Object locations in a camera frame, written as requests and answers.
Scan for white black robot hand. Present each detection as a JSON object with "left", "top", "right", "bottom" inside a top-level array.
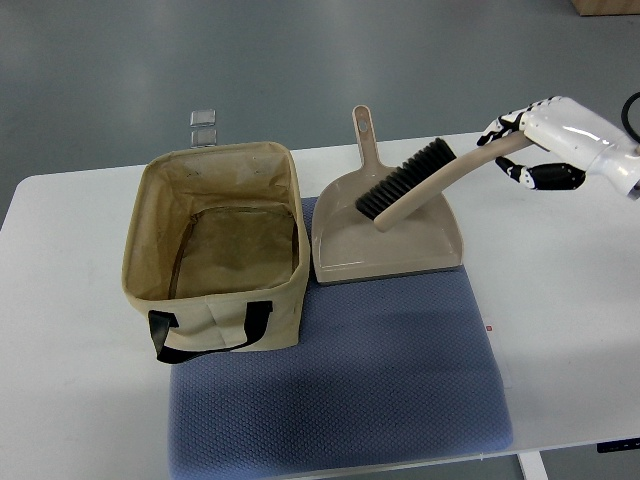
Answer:
[{"left": 477, "top": 94, "right": 639, "bottom": 200}]

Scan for beige hand broom black bristles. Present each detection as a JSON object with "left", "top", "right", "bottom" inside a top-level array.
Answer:
[{"left": 355, "top": 132, "right": 531, "bottom": 232}]

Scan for wooden box corner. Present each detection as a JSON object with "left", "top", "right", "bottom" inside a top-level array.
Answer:
[{"left": 571, "top": 0, "right": 640, "bottom": 16}]

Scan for beige plastic dustpan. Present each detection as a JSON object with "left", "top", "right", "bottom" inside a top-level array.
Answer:
[{"left": 311, "top": 105, "right": 463, "bottom": 284}]

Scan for blue textured mat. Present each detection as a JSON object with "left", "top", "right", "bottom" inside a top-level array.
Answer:
[{"left": 167, "top": 196, "right": 515, "bottom": 480}]

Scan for black table control panel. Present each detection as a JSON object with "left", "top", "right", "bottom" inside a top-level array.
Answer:
[{"left": 596, "top": 438, "right": 640, "bottom": 454}]

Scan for white table leg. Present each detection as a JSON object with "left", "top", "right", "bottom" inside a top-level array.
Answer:
[{"left": 517, "top": 451, "right": 549, "bottom": 480}]

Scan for lower clear floor tile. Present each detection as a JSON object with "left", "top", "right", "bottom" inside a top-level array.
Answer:
[{"left": 190, "top": 127, "right": 217, "bottom": 148}]

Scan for clear floor tile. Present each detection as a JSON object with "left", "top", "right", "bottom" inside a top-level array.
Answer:
[
  {"left": 190, "top": 109, "right": 216, "bottom": 127},
  {"left": 190, "top": 127, "right": 217, "bottom": 148}
]

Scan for upper clear floor tile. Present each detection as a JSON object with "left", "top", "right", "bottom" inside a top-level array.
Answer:
[{"left": 190, "top": 109, "right": 216, "bottom": 127}]

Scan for yellow fabric bag black handle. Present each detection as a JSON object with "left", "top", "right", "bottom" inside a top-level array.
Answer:
[{"left": 121, "top": 142, "right": 310, "bottom": 364}]

